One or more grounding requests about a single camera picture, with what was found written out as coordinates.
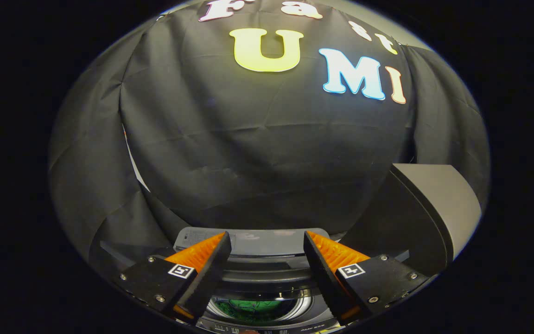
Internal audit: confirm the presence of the beige cabinet with dark top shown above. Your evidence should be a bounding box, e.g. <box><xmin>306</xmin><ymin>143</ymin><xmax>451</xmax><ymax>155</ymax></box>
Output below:
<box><xmin>341</xmin><ymin>163</ymin><xmax>483</xmax><ymax>279</ymax></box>

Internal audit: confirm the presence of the green polo shirt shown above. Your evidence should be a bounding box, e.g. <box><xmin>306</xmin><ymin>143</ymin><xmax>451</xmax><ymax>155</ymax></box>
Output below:
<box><xmin>212</xmin><ymin>299</ymin><xmax>295</xmax><ymax>321</ymax></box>

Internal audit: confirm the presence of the dark washing machine lid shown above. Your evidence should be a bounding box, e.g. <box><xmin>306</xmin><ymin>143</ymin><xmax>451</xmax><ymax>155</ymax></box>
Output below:
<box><xmin>193</xmin><ymin>255</ymin><xmax>342</xmax><ymax>328</ymax></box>

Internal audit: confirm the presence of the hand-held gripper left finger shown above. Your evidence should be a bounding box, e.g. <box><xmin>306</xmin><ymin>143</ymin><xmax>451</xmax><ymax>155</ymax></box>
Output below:
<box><xmin>118</xmin><ymin>231</ymin><xmax>232</xmax><ymax>324</ymax></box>

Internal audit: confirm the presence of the black backdrop cloth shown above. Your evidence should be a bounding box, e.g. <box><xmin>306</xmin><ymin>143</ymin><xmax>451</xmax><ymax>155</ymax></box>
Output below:
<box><xmin>48</xmin><ymin>0</ymin><xmax>491</xmax><ymax>279</ymax></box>

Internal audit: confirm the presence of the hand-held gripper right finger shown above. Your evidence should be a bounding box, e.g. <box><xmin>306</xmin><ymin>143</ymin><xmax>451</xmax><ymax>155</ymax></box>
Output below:
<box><xmin>303</xmin><ymin>230</ymin><xmax>430</xmax><ymax>324</ymax></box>

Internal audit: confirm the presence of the dark grey washing machine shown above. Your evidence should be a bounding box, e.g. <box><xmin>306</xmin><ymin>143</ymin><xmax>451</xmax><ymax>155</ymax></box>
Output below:
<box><xmin>170</xmin><ymin>226</ymin><xmax>351</xmax><ymax>334</ymax></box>

